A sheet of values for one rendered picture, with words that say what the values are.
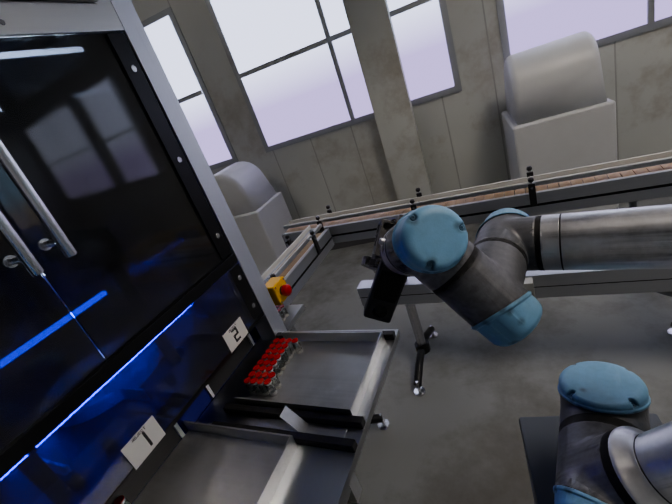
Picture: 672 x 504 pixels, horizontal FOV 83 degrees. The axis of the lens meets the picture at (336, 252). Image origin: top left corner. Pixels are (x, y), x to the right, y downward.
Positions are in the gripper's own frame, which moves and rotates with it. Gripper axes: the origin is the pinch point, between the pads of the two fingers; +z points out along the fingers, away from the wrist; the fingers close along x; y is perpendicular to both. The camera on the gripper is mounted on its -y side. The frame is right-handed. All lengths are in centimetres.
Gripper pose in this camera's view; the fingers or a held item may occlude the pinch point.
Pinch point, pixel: (381, 269)
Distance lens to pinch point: 76.0
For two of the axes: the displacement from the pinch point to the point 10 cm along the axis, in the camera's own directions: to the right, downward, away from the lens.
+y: 2.2, -9.7, 1.0
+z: -0.3, 0.9, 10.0
